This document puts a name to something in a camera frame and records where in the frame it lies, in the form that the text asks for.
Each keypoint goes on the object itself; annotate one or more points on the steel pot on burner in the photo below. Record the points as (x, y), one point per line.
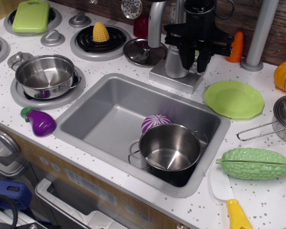
(47, 76)

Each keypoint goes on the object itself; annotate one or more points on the orange toy carrot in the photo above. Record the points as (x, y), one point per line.
(237, 48)

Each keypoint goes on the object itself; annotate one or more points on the grey oven door handle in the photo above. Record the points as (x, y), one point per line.
(71, 208)

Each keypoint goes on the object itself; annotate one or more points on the yellow toy corn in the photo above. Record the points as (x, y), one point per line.
(100, 32)

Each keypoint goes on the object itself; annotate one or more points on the grey round oven dial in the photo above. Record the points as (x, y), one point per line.
(8, 149)

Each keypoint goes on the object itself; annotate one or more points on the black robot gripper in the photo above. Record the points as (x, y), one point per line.
(200, 32)

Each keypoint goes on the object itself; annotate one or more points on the grey stove knob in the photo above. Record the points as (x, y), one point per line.
(17, 59)
(80, 20)
(52, 39)

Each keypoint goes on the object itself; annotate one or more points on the green toy cutting board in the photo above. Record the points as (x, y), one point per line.
(31, 16)

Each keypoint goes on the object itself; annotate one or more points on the black coil burner centre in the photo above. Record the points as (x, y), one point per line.
(85, 47)

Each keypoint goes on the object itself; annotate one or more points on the red toy pepper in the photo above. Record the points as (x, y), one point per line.
(140, 27)

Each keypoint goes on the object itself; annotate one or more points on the green plastic plate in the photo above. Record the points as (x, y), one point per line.
(234, 99)

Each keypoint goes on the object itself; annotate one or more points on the grey stove knob upper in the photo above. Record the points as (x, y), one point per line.
(80, 20)

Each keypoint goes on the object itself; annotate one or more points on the grey stove knob middle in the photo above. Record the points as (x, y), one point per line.
(52, 39)

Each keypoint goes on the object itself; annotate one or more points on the silver toy faucet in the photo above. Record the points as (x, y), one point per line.
(169, 71)

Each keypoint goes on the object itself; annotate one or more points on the grey vertical support pole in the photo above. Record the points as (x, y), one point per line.
(252, 62)

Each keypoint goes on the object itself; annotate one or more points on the steel pot in sink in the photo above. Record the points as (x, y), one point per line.
(171, 152)

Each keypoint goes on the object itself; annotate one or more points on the steel saucepan with wire handle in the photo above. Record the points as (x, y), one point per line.
(278, 124)

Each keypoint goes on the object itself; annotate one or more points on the green toy bitter gourd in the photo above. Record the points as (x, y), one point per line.
(253, 164)

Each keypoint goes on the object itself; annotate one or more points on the purple white toy onion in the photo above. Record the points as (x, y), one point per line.
(152, 120)

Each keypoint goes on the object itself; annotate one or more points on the grey stove knob lower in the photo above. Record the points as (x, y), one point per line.
(17, 59)

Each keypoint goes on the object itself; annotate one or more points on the purple toy eggplant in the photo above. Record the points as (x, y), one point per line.
(42, 123)

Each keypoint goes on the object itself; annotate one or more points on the silver perforated ladle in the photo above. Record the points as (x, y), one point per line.
(131, 9)

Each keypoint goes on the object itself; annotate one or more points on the steel pot lid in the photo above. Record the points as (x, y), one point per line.
(139, 52)

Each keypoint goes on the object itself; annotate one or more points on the yellow handled toy knife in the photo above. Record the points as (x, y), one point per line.
(221, 189)

